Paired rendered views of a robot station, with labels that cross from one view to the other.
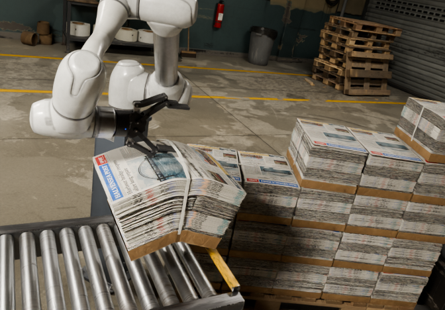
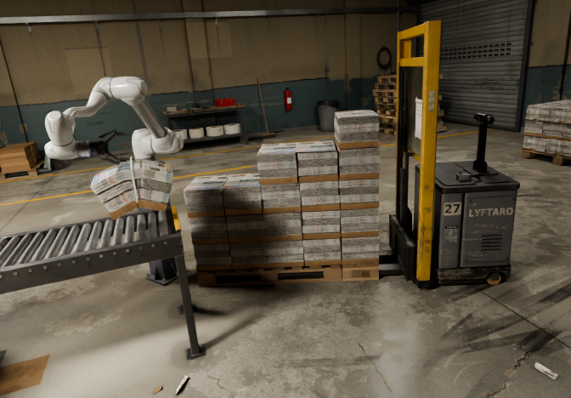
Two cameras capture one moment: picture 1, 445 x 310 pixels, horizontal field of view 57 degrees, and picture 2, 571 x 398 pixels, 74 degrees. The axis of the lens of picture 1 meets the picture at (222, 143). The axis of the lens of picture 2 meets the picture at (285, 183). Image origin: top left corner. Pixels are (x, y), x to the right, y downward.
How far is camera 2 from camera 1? 1.37 m
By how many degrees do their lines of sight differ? 12
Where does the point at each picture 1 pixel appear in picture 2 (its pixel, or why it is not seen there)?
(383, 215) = (325, 194)
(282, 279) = (271, 254)
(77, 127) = (65, 150)
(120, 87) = (137, 145)
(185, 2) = (133, 83)
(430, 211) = (357, 184)
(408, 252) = (354, 218)
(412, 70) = (467, 105)
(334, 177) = (279, 173)
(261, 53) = (329, 121)
